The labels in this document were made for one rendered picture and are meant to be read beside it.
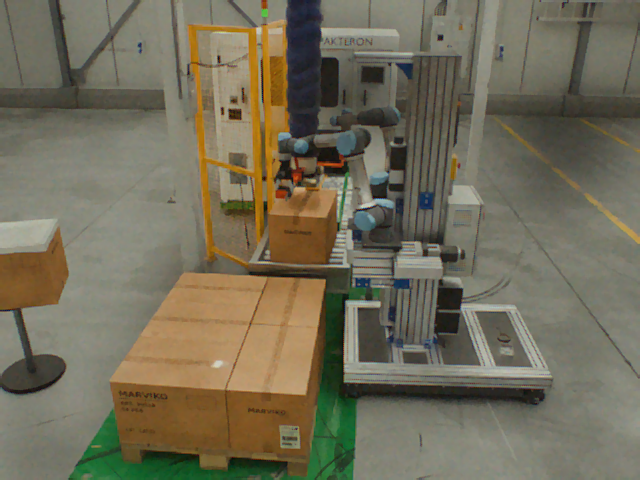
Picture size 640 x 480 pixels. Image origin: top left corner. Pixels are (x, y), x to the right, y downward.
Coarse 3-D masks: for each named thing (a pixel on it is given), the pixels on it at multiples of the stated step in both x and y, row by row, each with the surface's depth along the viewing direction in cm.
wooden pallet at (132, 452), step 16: (320, 368) 351; (128, 448) 290; (144, 448) 289; (160, 448) 288; (176, 448) 287; (192, 448) 286; (208, 448) 285; (208, 464) 290; (224, 464) 289; (288, 464) 284; (304, 464) 283
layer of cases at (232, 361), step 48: (192, 288) 360; (240, 288) 360; (288, 288) 361; (144, 336) 309; (192, 336) 309; (240, 336) 310; (288, 336) 310; (144, 384) 271; (192, 384) 271; (240, 384) 271; (288, 384) 272; (144, 432) 285; (192, 432) 281; (240, 432) 278; (288, 432) 275
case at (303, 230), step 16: (304, 192) 413; (320, 192) 413; (336, 192) 415; (272, 208) 381; (288, 208) 382; (304, 208) 382; (320, 208) 382; (336, 208) 420; (272, 224) 374; (288, 224) 373; (304, 224) 371; (320, 224) 369; (336, 224) 425; (272, 240) 379; (288, 240) 378; (304, 240) 376; (320, 240) 374; (272, 256) 385; (288, 256) 383; (304, 256) 381; (320, 256) 379
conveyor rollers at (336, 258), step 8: (304, 184) 557; (328, 184) 563; (336, 184) 562; (344, 208) 496; (344, 216) 480; (344, 224) 463; (344, 232) 447; (336, 240) 431; (344, 240) 431; (336, 248) 420; (344, 248) 423; (264, 256) 403; (336, 256) 406; (328, 264) 392; (336, 264) 399
